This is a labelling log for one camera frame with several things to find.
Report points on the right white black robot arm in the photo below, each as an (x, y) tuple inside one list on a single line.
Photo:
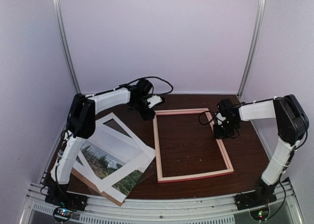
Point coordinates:
[(291, 126)]

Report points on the pink wooden picture frame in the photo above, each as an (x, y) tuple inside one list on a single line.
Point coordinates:
[(186, 148)]

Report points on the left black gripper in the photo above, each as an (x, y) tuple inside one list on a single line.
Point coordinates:
[(146, 116)]

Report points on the left aluminium corner post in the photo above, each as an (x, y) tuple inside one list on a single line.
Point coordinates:
[(65, 45)]

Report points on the landscape photo print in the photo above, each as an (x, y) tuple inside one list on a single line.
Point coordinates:
[(108, 165)]

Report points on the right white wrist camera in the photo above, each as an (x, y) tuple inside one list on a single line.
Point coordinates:
[(220, 118)]

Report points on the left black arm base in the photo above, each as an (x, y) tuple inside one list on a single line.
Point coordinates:
[(58, 195)]

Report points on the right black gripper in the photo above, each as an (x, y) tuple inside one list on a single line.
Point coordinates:
[(219, 135)]

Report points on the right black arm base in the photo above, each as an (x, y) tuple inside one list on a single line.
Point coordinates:
[(262, 195)]

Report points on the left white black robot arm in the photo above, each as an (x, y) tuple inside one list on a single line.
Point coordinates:
[(81, 120)]

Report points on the right aluminium corner post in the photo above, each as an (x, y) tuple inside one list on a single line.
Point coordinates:
[(253, 46)]

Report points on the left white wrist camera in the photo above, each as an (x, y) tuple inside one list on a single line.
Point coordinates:
[(155, 100)]

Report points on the aluminium corner post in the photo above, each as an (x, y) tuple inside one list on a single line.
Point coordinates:
[(65, 45), (253, 46)]

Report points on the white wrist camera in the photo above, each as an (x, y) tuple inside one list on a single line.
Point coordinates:
[(155, 100), (220, 118)]

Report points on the front aluminium rail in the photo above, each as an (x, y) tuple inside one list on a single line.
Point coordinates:
[(211, 210)]

